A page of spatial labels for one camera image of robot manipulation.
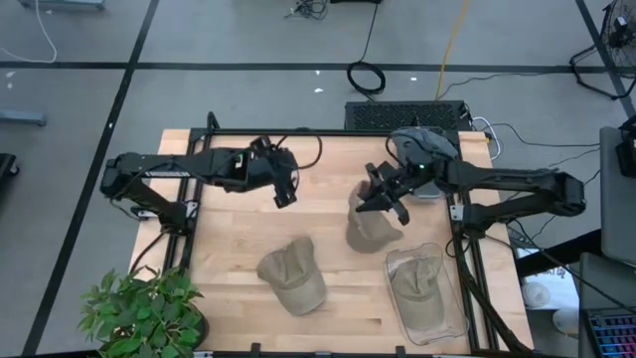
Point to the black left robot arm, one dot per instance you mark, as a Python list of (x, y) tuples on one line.
[(164, 166)]

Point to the grey desk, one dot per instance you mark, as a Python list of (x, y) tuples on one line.
[(606, 283), (618, 219)]

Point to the grey cart base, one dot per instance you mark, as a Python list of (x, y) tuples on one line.
[(59, 4)]

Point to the black aluminium table frame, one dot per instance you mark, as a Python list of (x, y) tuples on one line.
[(323, 132)]

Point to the grey furniture foot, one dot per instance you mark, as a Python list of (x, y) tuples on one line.
[(22, 118)]

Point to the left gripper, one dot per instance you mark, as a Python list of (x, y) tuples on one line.
[(266, 166)]

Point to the black floor fan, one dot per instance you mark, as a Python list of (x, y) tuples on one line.
[(621, 30)]

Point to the black desk leg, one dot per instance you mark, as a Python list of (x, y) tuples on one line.
[(556, 253)]

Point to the black floor object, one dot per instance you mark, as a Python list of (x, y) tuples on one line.
[(6, 166)]

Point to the blue denim cap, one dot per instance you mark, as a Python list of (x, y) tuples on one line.
[(442, 146)]

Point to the beige cap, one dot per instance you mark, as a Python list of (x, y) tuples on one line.
[(370, 233), (293, 283), (417, 293)]

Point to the silver mounting plate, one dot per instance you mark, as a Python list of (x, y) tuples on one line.
[(192, 209), (456, 213)]

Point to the white round object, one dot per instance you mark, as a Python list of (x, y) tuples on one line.
[(535, 295), (566, 322)]

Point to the clear plastic bin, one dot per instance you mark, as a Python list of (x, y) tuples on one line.
[(427, 194), (454, 318)]

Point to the black device with blue lights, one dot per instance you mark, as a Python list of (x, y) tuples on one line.
[(355, 1)]

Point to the black desk device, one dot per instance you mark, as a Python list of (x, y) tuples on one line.
[(628, 154)]

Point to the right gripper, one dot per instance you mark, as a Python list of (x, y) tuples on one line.
[(397, 181)]

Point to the black computer tower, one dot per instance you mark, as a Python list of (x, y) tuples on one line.
[(367, 115)]

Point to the rainbow backlit keyboard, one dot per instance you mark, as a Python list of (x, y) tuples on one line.
[(613, 333)]

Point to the green potted plant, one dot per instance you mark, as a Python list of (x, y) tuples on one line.
[(144, 318)]

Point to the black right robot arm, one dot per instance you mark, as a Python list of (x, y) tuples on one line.
[(507, 181)]

